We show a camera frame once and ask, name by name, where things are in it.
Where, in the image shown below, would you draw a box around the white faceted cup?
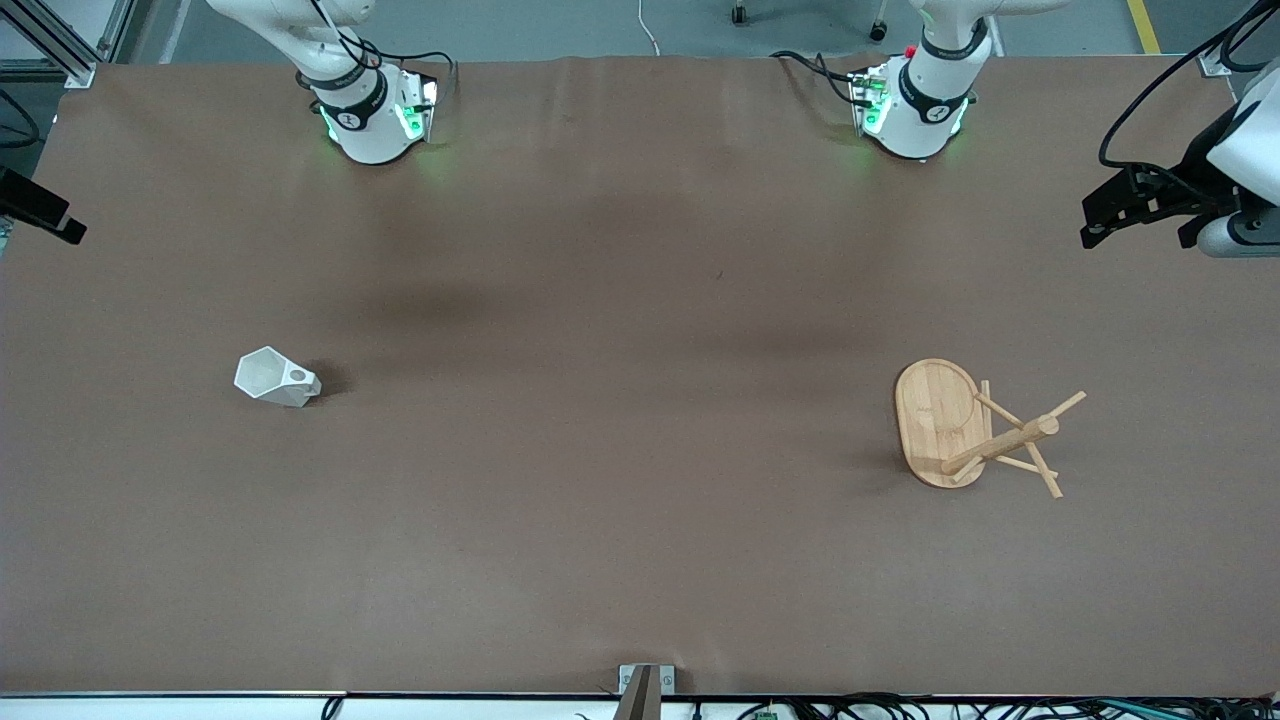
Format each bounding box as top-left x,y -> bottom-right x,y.
233,346 -> 323,408

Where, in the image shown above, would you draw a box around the wooden cup rack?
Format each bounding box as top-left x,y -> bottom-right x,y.
893,358 -> 1088,499

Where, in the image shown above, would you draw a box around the grey metal beam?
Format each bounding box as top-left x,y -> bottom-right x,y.
95,0 -> 191,64

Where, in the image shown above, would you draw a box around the silver base connector box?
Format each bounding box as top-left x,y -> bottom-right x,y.
398,68 -> 439,143
848,68 -> 891,136

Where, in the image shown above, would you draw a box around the brown table cover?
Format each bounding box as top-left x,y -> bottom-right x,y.
0,55 -> 1280,698

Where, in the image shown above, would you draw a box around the aluminium frame post with bracket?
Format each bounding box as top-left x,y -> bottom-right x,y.
0,0 -> 98,90
1197,0 -> 1280,80

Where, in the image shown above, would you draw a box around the black base cable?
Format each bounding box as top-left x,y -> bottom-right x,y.
375,48 -> 458,101
770,48 -> 861,106

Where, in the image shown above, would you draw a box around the black tangled cables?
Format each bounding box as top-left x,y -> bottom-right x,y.
740,692 -> 1280,720

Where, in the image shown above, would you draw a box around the silver metal bracket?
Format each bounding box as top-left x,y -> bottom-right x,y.
618,664 -> 677,697

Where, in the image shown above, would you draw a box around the dark camera mount post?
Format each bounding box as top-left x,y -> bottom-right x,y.
612,666 -> 662,720

